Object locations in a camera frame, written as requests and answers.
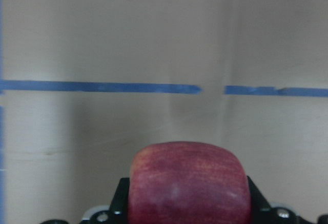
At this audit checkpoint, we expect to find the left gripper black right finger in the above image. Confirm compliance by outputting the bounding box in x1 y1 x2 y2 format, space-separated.
247 176 272 224

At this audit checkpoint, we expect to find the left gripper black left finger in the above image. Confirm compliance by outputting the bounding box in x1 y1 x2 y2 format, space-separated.
109 177 130 223

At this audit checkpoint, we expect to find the red yellow streaked apple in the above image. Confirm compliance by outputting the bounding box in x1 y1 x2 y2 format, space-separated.
128 141 251 223

